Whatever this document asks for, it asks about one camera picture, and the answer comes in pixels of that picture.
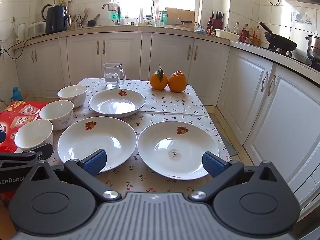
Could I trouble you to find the black wok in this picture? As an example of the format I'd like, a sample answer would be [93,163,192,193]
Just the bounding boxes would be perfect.
[259,22,298,52]

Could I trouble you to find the utensil holder with utensils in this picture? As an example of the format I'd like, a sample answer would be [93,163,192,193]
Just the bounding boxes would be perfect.
[69,9,88,29]

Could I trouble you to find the blue bottle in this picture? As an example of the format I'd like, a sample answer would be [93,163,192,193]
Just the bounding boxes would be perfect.
[11,87,23,103]

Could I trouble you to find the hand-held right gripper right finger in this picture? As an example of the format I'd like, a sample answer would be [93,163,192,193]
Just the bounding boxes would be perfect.
[188,152,287,203]

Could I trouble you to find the black air fryer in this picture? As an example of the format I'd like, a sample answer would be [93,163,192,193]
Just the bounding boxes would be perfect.
[45,5,69,35]

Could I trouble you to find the red printed box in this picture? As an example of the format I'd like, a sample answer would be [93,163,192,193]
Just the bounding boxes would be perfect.
[0,100,48,207]

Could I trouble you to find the orange with green leaf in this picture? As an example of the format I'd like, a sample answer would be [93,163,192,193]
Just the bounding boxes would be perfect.
[149,64,168,90]

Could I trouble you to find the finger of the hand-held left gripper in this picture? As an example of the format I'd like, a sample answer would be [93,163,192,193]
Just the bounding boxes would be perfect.
[0,143,54,167]

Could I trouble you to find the white rectangular container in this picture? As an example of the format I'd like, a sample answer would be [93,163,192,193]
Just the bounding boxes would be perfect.
[215,29,239,41]

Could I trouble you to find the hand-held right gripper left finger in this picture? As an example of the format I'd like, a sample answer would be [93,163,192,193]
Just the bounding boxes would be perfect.
[29,149,122,203]

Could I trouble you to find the white ceramic bowl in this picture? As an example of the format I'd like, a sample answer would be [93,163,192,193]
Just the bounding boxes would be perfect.
[57,85,88,108]
[14,119,54,153]
[39,100,74,131]

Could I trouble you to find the white countertop appliance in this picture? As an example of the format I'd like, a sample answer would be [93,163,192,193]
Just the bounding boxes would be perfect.
[27,21,47,37]

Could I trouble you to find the yellow oil bottle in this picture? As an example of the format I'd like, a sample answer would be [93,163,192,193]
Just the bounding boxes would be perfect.
[252,25,261,46]

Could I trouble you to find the cherry print tablecloth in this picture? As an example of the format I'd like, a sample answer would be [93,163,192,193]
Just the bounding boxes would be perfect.
[46,77,232,196]

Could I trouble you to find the metal kitchen faucet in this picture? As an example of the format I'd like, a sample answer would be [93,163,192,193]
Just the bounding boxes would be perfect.
[102,2,121,25]

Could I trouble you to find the gas stove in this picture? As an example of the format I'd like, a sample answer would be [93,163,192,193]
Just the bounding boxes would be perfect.
[269,44,320,71]

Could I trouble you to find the white jug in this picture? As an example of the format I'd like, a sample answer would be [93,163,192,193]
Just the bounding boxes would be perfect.
[16,23,26,40]

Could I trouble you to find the white plate with fruit print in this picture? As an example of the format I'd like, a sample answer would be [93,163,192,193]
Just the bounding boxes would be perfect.
[137,121,220,180]
[57,116,137,173]
[89,89,146,118]

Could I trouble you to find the kitchen countertop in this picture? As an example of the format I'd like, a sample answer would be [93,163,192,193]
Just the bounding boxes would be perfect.
[12,24,320,88]

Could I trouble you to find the black mortar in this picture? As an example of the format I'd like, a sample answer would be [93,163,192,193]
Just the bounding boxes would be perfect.
[87,14,101,27]

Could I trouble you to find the white kitchen base cabinets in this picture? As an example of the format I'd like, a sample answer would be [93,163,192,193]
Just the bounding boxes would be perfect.
[14,31,320,213]

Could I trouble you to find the bumpy orange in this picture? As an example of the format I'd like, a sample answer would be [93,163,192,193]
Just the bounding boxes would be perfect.
[168,70,187,93]

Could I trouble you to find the knife block with knives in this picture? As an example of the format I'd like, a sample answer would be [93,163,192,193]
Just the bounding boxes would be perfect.
[211,11,224,30]

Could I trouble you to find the steel pot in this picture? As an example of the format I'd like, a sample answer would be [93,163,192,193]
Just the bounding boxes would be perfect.
[305,35,320,60]

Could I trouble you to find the clear glass mug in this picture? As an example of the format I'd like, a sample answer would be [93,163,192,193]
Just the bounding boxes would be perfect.
[103,62,126,88]

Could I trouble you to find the grey floor mat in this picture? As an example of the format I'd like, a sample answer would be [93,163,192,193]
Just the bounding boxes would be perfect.
[217,129,238,157]

